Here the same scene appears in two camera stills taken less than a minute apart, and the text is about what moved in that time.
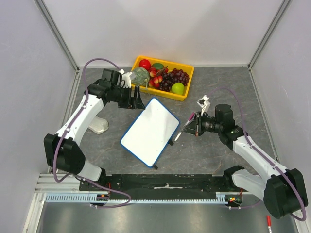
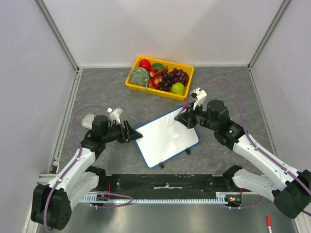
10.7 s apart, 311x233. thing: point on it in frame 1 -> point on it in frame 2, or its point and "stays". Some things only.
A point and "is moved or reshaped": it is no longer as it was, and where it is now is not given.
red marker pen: (269, 223) stays
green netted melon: (140, 76) stays
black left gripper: (135, 103) -> (128, 135)
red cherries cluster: (156, 76) stays
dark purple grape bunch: (176, 75) stays
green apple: (178, 88) stays
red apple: (145, 63) stays
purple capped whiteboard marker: (191, 119) -> (185, 107)
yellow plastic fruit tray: (189, 70) stays
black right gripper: (198, 124) -> (188, 116)
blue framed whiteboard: (149, 133) is moved or reshaped
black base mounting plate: (159, 184) stays
